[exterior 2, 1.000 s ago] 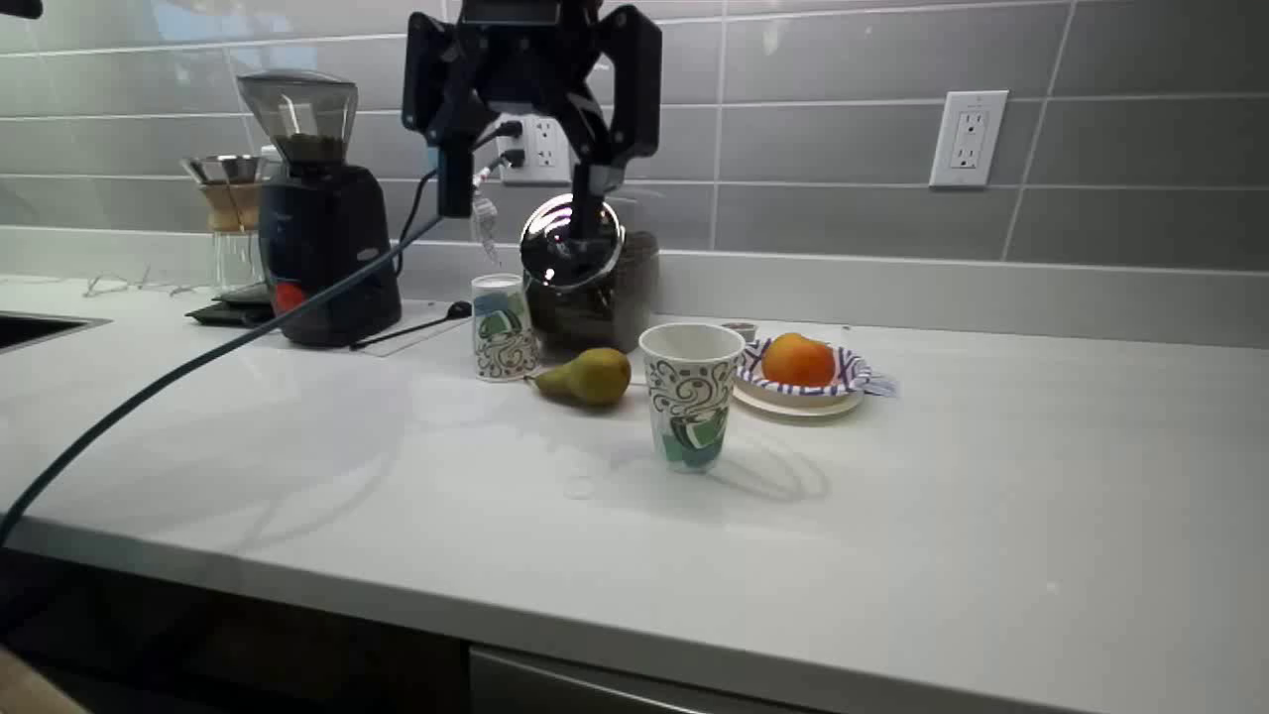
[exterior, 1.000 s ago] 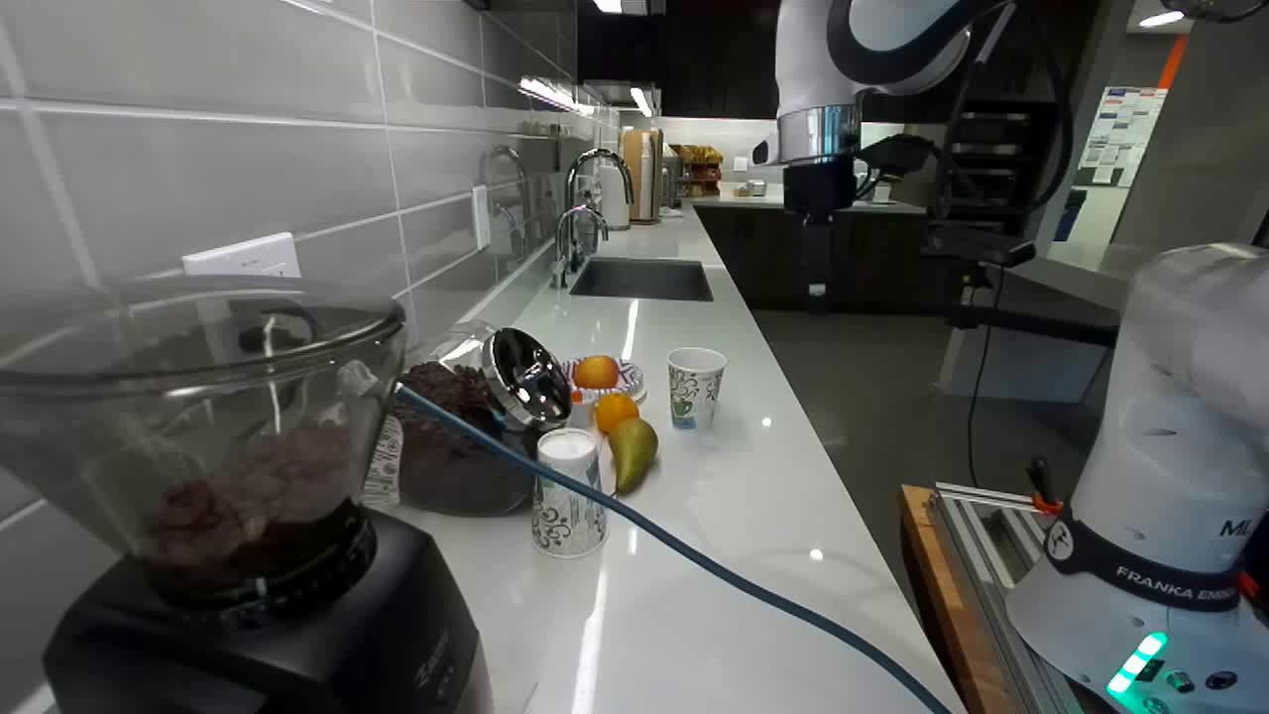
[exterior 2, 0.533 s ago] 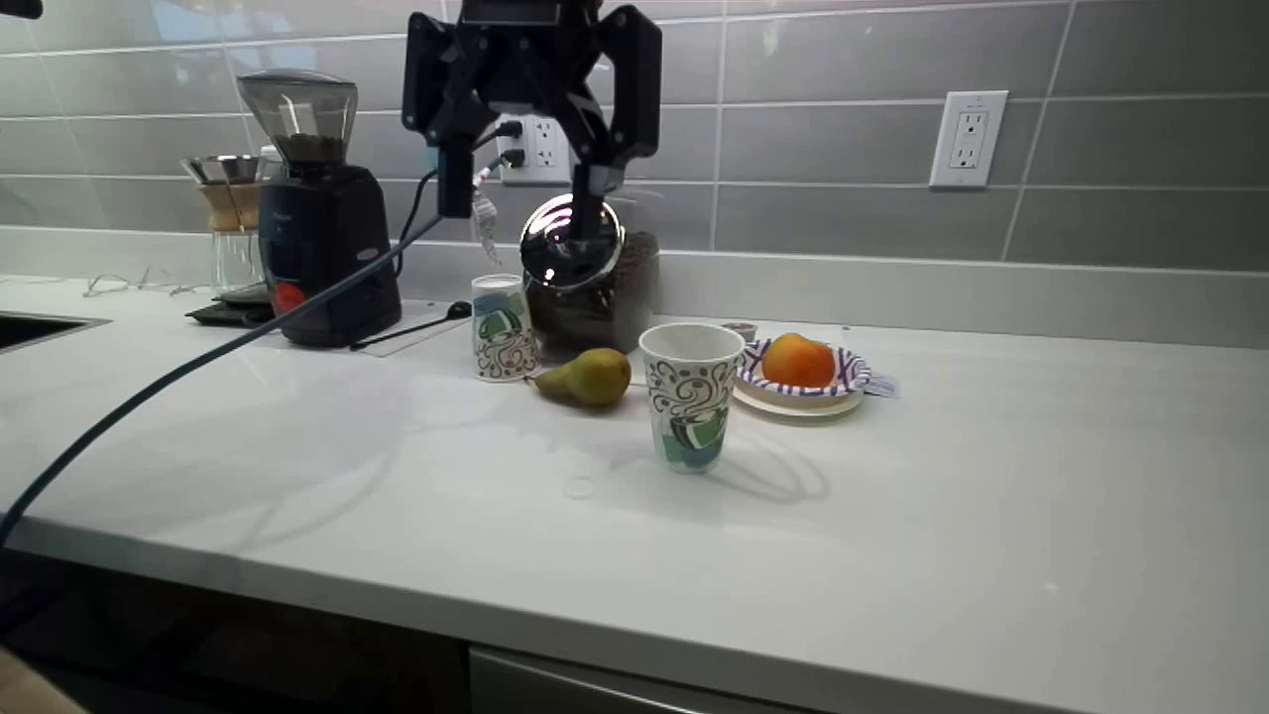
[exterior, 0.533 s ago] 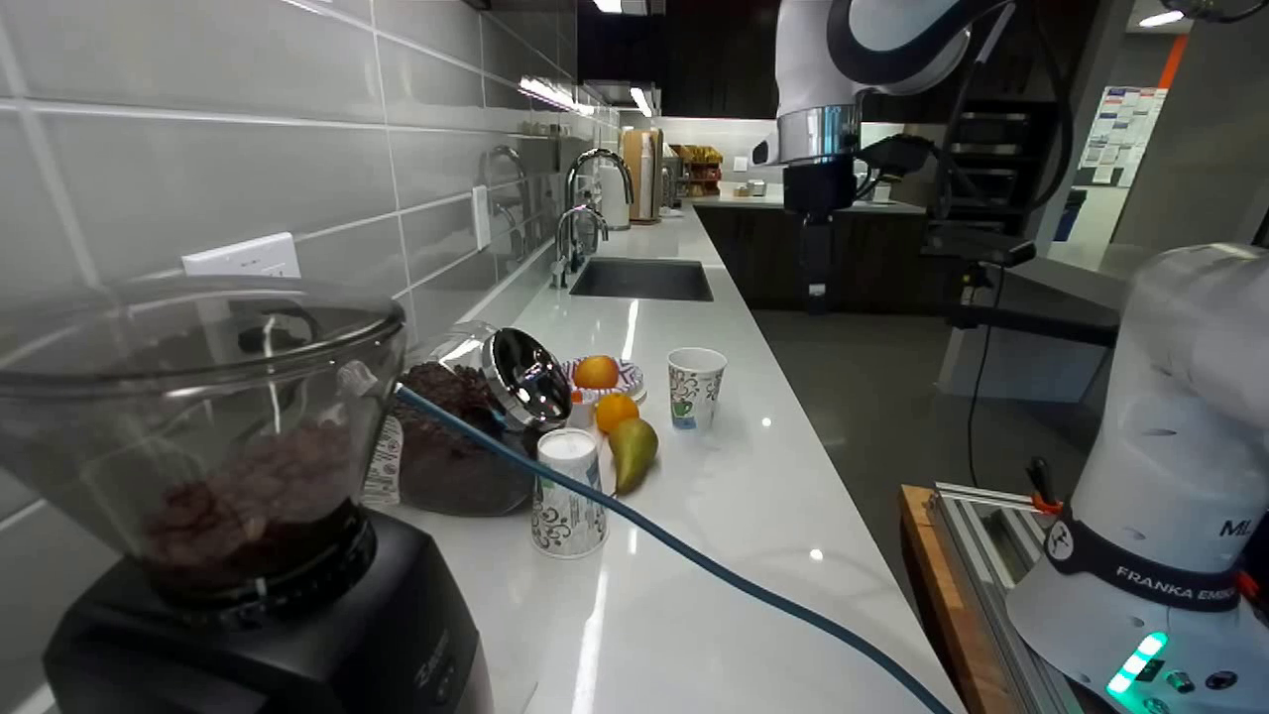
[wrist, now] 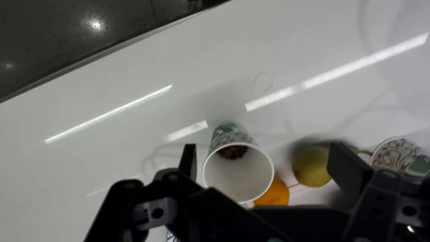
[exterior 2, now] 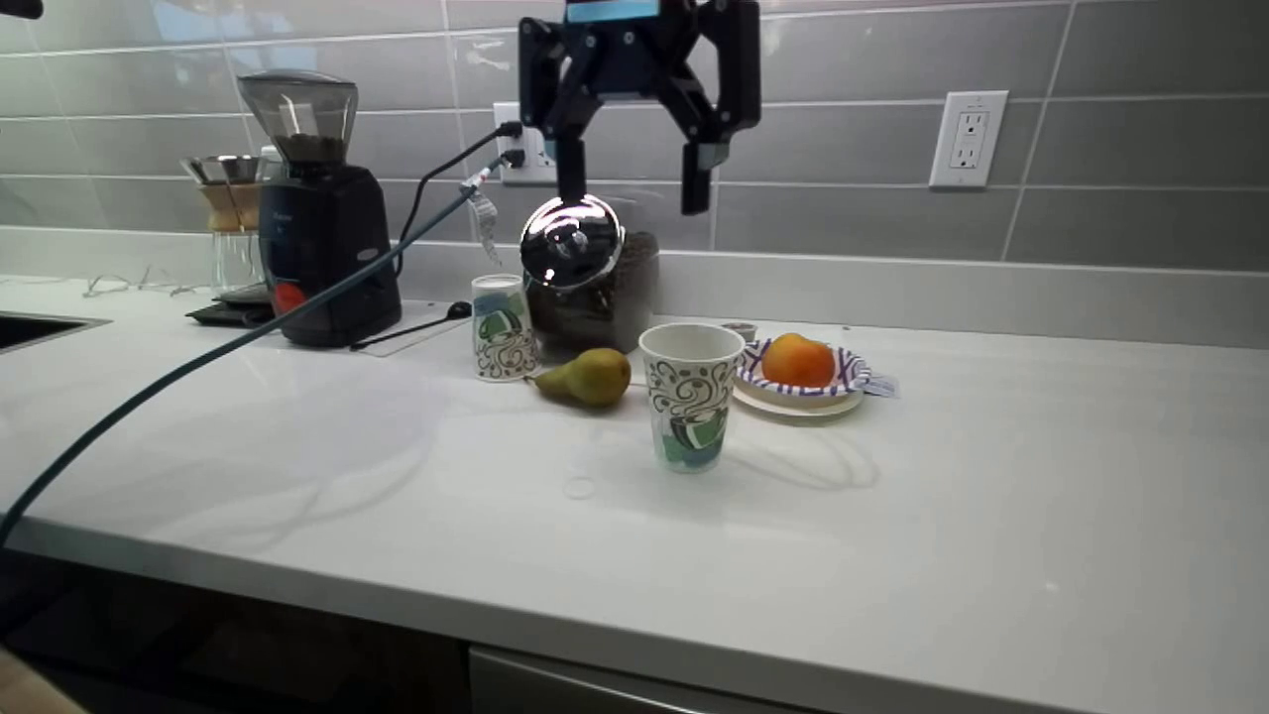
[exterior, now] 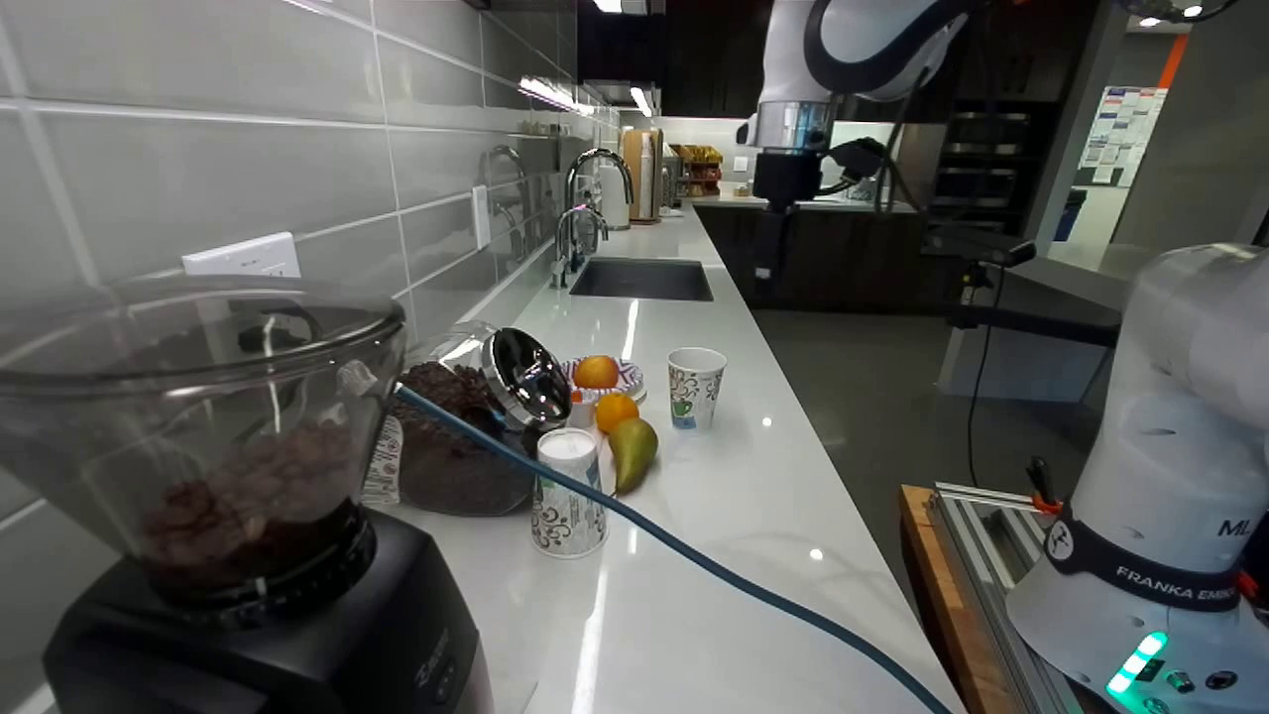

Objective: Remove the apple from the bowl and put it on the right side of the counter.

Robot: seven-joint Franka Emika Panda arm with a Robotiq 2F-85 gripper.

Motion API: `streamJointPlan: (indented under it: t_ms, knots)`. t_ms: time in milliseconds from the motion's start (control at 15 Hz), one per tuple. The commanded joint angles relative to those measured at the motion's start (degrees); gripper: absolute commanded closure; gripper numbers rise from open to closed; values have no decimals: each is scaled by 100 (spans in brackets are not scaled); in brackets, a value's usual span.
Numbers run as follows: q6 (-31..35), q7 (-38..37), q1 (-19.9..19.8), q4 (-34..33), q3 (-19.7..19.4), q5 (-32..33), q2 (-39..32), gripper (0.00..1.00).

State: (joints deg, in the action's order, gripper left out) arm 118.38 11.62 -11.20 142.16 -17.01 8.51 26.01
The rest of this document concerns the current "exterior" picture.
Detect black tripod stand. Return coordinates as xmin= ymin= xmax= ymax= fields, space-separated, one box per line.
xmin=944 ymin=238 xmax=1127 ymax=490

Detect orange-red apple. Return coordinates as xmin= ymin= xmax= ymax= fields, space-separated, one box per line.
xmin=573 ymin=354 xmax=626 ymax=394

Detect patterned paper cup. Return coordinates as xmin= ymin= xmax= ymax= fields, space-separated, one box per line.
xmin=667 ymin=342 xmax=731 ymax=436

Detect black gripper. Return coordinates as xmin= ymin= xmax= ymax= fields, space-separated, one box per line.
xmin=750 ymin=146 xmax=832 ymax=301

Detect round shiny metal lid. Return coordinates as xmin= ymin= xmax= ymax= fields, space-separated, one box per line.
xmin=476 ymin=323 xmax=577 ymax=436

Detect black blender base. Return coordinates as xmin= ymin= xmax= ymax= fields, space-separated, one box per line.
xmin=39 ymin=499 xmax=498 ymax=714

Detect blue cable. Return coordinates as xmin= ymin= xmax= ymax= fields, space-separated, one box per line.
xmin=388 ymin=376 xmax=958 ymax=714

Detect white wire rack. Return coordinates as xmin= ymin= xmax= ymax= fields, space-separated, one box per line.
xmin=932 ymin=481 xmax=1067 ymax=597

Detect clear blender jar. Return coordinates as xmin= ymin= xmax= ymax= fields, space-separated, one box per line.
xmin=0 ymin=275 xmax=408 ymax=613

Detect white wall outlet plate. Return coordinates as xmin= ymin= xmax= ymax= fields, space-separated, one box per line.
xmin=179 ymin=230 xmax=306 ymax=281

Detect steel coffee pot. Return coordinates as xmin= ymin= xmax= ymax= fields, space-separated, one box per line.
xmin=614 ymin=120 xmax=671 ymax=227

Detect small white bowl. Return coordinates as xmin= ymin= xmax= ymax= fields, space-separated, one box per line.
xmin=565 ymin=354 xmax=651 ymax=409

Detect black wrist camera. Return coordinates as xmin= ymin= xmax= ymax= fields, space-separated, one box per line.
xmin=821 ymin=136 xmax=898 ymax=189

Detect white wall poster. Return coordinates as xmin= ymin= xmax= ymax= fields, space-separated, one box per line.
xmin=1070 ymin=83 xmax=1174 ymax=189

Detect dark cabinet island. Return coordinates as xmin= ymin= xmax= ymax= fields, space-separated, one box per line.
xmin=693 ymin=195 xmax=936 ymax=318

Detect dark kitchen sink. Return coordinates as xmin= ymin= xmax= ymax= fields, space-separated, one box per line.
xmin=569 ymin=253 xmax=717 ymax=304

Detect green yellow mango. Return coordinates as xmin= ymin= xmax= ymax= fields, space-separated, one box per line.
xmin=609 ymin=416 xmax=663 ymax=499

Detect background fruit pile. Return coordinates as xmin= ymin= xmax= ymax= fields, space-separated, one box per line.
xmin=671 ymin=140 xmax=731 ymax=201

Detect wooden cart top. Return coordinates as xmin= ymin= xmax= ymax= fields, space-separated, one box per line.
xmin=899 ymin=481 xmax=1026 ymax=714

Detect white lidded patterned cup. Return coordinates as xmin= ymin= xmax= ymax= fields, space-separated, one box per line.
xmin=527 ymin=423 xmax=613 ymax=555

